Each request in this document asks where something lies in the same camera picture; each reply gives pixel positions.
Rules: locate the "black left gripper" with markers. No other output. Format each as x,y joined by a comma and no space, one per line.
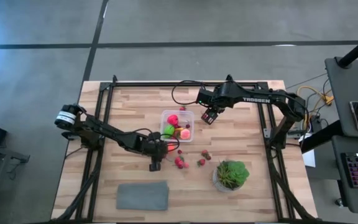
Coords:
155,149

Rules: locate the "grey desk with phone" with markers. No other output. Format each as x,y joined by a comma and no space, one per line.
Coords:
340,93

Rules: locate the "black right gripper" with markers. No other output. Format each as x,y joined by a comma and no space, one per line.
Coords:
211,98

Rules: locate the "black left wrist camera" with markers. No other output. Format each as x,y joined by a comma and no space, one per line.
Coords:
155,166

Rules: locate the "grey desk with keyboard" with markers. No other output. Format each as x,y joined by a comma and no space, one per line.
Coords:
337,146

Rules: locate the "grey folded cloth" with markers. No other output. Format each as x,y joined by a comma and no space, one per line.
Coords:
141,196

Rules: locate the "white paper sheet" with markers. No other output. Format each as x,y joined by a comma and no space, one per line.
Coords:
309,158

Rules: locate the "orange toy pumpkin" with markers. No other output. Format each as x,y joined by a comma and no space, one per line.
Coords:
171,147

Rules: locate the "clear plastic tupperware container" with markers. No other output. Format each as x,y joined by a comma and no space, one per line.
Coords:
182,116

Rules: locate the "large red strawberry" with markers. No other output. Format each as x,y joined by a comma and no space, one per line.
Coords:
201,162

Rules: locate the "red strawberry with leaves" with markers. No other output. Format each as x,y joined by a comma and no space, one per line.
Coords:
204,152

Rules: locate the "dark red small fruit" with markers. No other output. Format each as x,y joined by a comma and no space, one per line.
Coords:
208,157

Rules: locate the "green succulent plant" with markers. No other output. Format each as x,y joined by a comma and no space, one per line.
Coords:
235,172

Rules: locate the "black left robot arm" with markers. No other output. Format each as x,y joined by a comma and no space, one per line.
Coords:
110,133

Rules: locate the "white geometric plant pot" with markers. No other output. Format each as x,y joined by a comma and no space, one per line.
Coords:
217,185

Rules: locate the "red toy tomato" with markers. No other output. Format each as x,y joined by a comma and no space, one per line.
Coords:
172,120

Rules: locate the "black desk beam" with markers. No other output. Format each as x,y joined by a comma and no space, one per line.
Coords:
322,137

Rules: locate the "black aluminium table frame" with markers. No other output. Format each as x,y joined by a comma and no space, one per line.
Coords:
182,84

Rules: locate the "small red strawberry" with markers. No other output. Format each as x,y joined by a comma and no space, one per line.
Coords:
182,108

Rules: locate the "pink toy peach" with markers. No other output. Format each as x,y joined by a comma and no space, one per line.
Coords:
185,134

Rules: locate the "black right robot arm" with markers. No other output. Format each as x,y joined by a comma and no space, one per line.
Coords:
259,99

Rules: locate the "pink toy lychee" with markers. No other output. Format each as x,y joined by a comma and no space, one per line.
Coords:
186,165

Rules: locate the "yellow toy chili pepper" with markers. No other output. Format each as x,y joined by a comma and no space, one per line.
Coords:
178,129

